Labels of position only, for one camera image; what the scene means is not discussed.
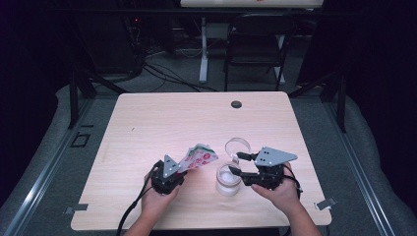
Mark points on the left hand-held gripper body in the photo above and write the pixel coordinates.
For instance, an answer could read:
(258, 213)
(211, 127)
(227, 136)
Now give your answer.
(165, 182)

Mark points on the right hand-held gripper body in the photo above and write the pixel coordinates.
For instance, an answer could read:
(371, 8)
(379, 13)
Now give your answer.
(267, 177)

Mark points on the clear glass jar with lid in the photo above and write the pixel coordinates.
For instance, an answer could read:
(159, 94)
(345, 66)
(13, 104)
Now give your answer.
(228, 180)

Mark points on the pink and white plastic bag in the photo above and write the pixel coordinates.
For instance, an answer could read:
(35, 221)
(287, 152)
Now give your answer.
(200, 157)

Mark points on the person's left hand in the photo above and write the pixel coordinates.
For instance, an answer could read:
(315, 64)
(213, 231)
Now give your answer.
(157, 205)

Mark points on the person's right hand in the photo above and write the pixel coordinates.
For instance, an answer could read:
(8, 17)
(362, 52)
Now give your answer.
(282, 200)

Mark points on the grey tape strip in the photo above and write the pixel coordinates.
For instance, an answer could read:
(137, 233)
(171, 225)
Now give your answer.
(77, 208)
(326, 203)

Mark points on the black metal stand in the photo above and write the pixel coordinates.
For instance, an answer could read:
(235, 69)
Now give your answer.
(342, 105)
(73, 98)

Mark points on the black folding chair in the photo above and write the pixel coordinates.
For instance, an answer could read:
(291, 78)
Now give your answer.
(255, 29)

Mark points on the white desk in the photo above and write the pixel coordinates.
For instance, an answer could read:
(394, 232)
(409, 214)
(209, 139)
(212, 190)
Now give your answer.
(229, 3)

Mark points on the dark equipment with red light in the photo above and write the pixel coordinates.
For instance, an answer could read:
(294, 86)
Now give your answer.
(136, 20)

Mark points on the aluminium floor rail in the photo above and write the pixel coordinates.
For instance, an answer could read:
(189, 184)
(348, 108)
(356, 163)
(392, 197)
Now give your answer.
(42, 177)
(360, 170)

